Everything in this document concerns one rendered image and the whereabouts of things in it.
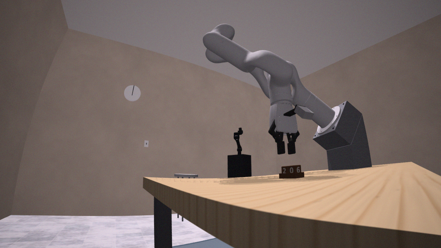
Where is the brown number cube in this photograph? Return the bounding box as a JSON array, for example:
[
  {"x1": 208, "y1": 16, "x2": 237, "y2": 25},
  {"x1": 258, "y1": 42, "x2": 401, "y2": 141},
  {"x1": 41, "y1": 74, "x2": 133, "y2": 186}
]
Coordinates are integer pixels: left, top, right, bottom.
[
  {"x1": 281, "y1": 166, "x2": 289, "y2": 173},
  {"x1": 288, "y1": 165, "x2": 301, "y2": 173}
]

